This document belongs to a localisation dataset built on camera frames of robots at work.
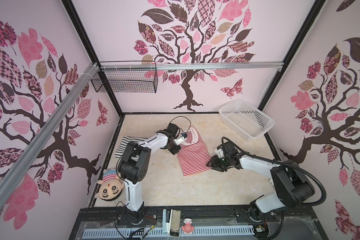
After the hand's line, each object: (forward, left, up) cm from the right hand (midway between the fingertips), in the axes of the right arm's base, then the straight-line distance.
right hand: (208, 164), depth 89 cm
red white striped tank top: (+6, +9, -2) cm, 11 cm away
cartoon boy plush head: (-14, +53, +5) cm, 55 cm away
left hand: (+11, +21, -1) cm, 23 cm away
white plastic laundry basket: (+38, -34, -2) cm, 51 cm away
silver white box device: (-29, +21, 0) cm, 36 cm away
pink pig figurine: (-32, +13, 0) cm, 35 cm away
